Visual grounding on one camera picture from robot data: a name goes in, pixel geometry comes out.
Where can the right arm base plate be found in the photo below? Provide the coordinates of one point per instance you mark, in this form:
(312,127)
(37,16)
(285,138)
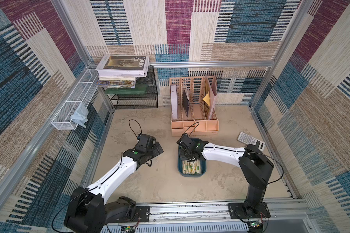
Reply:
(243,211)

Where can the stack of colourful magazines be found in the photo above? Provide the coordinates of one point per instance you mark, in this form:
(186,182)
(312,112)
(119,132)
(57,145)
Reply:
(116,81)

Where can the white box in organizer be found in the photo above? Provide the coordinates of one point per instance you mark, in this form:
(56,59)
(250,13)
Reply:
(174,102)

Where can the aluminium front rail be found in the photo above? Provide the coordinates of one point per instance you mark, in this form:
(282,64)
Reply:
(182,212)

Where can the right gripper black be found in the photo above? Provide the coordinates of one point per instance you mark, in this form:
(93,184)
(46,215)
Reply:
(187,150)

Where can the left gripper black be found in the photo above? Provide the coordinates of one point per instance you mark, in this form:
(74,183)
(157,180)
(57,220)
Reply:
(155,152)

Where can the white wire wall basket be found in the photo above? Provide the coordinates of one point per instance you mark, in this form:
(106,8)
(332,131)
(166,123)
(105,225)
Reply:
(82,92)

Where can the black wire mesh shelf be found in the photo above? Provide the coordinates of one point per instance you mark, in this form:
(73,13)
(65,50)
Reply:
(144,95)

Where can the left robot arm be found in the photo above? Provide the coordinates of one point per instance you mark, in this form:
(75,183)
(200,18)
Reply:
(89,210)

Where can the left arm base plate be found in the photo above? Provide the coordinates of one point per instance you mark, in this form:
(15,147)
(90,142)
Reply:
(141,215)

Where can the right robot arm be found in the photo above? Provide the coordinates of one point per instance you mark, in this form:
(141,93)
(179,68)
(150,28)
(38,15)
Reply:
(256,168)

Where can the white calculator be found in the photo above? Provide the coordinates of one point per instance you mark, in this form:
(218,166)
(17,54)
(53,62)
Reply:
(247,139)

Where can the pink desktop file organizer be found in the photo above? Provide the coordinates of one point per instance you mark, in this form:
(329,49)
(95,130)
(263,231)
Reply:
(202,120)

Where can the teal plastic storage box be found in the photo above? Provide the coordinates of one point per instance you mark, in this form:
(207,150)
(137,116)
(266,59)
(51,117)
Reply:
(192,168)

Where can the green folder on shelf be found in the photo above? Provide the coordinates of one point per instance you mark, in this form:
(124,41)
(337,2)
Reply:
(137,90)

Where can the yellow paper in organizer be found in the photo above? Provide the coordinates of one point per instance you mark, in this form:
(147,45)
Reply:
(207,99)

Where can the crumpled white tissue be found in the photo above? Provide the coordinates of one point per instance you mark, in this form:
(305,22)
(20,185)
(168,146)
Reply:
(80,115)

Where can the black notebook in organizer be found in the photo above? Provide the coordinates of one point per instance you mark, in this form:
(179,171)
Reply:
(185,101)

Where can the large white book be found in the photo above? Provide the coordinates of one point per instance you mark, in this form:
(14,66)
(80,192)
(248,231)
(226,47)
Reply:
(123,65)

